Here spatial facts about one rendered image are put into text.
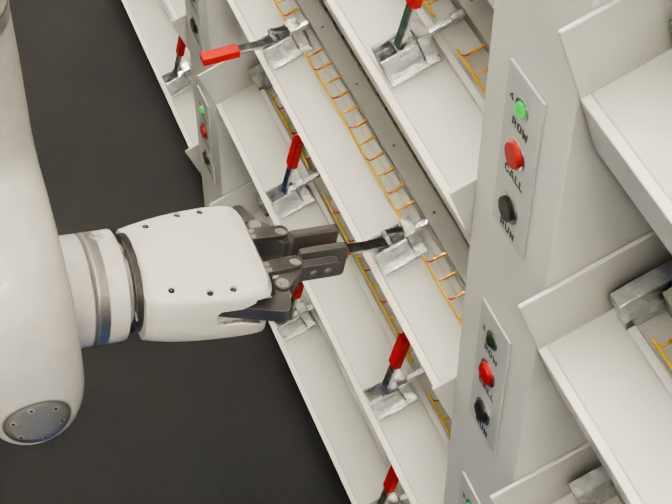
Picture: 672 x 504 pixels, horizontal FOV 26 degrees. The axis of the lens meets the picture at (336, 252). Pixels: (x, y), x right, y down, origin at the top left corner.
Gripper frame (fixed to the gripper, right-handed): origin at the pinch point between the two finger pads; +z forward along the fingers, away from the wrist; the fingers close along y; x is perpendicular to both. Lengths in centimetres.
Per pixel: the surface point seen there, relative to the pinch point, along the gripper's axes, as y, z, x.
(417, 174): -4.3, 10.1, 2.7
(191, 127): -62, 13, -42
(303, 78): -22.6, 7.6, -1.6
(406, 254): 1.0, 7.6, -0.8
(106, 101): -84, 9, -55
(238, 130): -39.2, 9.6, -22.3
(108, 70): -90, 11, -54
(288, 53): -25.7, 7.2, -1.1
